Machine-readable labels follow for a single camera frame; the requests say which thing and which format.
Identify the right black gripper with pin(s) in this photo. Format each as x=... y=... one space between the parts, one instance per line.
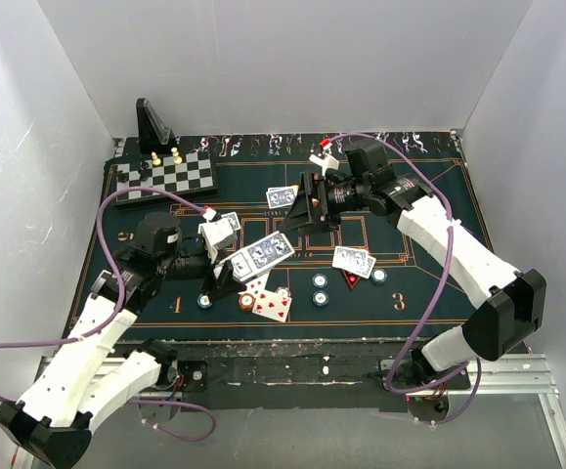
x=302 y=215

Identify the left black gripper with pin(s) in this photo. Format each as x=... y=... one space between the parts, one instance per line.
x=225 y=284

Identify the orange poker chip stack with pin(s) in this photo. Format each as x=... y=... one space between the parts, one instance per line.
x=246 y=302

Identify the green chips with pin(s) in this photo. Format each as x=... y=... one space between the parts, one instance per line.
x=204 y=302
x=378 y=276

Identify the eight of diamonds card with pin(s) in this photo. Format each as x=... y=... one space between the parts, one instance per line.
x=257 y=284

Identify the card dealt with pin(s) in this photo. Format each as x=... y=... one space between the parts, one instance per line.
x=361 y=265
x=281 y=196

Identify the blue backed card deck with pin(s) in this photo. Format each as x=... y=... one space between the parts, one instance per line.
x=269 y=251

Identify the five of hearts card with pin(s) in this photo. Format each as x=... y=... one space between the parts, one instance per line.
x=272 y=306

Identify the card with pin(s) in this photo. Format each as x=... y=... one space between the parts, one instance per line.
x=342 y=255
x=233 y=219

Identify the red triangular dealer button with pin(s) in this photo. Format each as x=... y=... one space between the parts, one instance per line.
x=352 y=280

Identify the green poker chip stack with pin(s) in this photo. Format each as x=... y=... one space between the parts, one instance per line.
x=320 y=298

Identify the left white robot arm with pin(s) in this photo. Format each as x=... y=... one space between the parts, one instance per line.
x=56 y=417

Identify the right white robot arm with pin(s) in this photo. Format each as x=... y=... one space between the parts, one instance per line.
x=508 y=303

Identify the green poker table mat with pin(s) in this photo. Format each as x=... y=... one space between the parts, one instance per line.
x=246 y=167

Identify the small chess board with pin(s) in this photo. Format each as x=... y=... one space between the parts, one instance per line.
x=195 y=177

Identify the cream chess pawn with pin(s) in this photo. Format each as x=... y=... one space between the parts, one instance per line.
x=177 y=158
x=156 y=161

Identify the black triangular stand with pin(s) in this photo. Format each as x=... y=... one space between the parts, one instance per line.
x=154 y=134

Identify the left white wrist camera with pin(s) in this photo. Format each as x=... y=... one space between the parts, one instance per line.
x=218 y=234

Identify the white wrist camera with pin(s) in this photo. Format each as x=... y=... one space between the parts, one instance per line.
x=322 y=157
x=218 y=234

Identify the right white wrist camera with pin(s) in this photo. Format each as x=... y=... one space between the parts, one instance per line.
x=322 y=157

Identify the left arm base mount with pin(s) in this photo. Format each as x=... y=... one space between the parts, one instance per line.
x=176 y=381

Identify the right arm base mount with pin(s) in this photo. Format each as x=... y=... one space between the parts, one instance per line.
x=426 y=391

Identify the aluminium rail frame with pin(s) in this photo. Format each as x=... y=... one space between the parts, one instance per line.
x=527 y=374

